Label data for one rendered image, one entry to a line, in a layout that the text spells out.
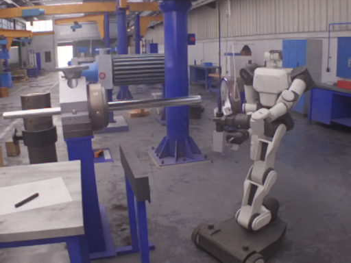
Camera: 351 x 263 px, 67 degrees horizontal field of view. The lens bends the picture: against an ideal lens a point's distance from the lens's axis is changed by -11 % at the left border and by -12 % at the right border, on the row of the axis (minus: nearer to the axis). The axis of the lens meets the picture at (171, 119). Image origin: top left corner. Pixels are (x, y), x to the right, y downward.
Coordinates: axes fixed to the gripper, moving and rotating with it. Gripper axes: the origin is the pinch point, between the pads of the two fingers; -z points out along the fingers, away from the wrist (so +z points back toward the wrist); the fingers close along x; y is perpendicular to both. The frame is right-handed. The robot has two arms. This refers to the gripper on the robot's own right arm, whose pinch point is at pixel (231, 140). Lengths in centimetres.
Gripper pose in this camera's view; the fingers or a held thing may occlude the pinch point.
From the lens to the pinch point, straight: 193.0
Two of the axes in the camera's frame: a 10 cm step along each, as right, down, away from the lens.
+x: -7.7, -1.3, 6.3
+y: -0.2, -9.7, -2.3
